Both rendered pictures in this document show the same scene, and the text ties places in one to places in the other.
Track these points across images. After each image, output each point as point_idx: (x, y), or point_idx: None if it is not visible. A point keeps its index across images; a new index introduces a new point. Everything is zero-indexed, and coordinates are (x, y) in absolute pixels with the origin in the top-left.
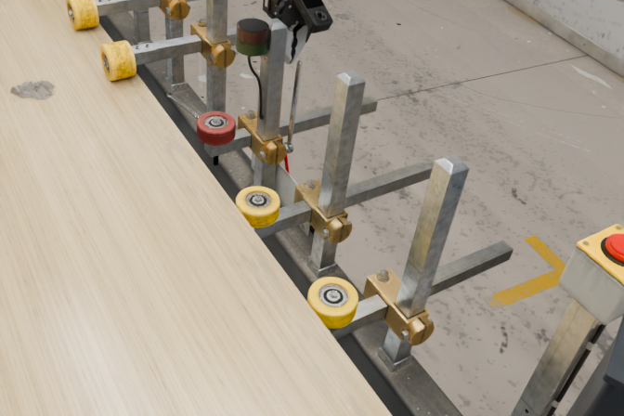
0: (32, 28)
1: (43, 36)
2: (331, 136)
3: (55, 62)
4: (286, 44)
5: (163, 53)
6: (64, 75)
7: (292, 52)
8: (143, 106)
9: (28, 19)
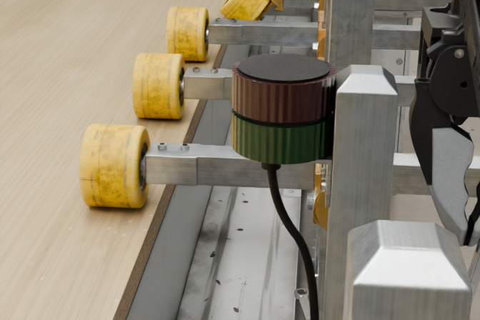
0: (77, 103)
1: (77, 117)
2: None
3: (41, 156)
4: (448, 176)
5: (216, 171)
6: (26, 178)
7: (475, 211)
8: (91, 269)
9: (87, 92)
